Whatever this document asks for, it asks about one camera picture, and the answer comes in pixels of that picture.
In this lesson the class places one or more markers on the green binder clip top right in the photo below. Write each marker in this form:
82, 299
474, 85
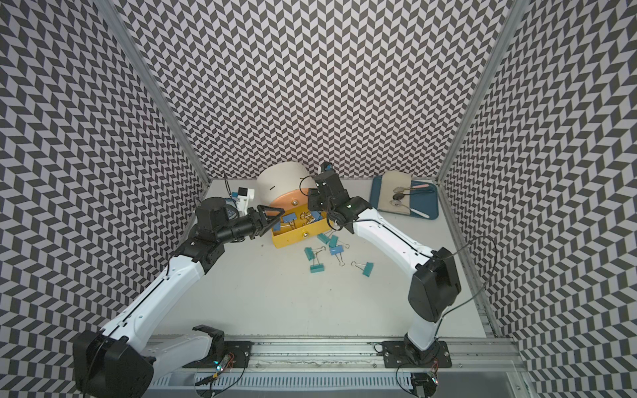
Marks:
335, 241

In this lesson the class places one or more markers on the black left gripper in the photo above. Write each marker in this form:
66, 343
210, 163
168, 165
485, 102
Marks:
260, 220

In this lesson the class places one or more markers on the aluminium corner post left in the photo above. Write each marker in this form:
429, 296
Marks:
121, 34

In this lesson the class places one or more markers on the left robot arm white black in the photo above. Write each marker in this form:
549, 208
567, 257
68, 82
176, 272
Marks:
116, 361

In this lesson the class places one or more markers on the cream round drawer cabinet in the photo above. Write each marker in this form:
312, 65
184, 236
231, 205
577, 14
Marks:
280, 179

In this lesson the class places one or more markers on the green binder clip left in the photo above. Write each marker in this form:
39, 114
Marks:
312, 255

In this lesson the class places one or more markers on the green binder clip centre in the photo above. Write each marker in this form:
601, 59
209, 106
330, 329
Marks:
316, 266

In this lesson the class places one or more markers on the orange pink top drawer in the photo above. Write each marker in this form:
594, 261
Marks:
291, 200

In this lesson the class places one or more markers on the teal blue tray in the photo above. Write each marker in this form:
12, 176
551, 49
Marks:
427, 203

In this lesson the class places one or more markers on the blue floral bowl far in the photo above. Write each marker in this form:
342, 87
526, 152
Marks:
230, 204

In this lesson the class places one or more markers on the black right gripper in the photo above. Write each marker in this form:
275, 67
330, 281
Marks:
313, 199

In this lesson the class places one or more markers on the aluminium front rail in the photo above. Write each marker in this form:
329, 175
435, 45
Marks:
368, 354

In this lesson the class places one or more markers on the teal handled spoon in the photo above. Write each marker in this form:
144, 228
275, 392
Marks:
400, 195

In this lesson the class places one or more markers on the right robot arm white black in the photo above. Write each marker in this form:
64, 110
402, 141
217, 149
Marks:
434, 279

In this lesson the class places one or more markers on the white handled spoon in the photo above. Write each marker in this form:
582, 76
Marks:
397, 203

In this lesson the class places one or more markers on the green binder clip far right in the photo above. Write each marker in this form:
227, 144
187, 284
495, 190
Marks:
366, 268

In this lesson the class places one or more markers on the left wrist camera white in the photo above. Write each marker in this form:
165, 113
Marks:
242, 199

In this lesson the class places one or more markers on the beige folded cloth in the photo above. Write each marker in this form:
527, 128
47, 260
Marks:
392, 183

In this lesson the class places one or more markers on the aluminium corner post right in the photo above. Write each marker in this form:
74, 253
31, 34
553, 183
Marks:
492, 65

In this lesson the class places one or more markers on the yellow drawer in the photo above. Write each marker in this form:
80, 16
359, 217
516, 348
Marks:
283, 236

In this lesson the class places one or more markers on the pink handled spoon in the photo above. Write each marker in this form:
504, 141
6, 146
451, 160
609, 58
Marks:
412, 188

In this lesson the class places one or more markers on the aluminium corner post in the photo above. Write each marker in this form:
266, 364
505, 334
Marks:
492, 65
121, 34

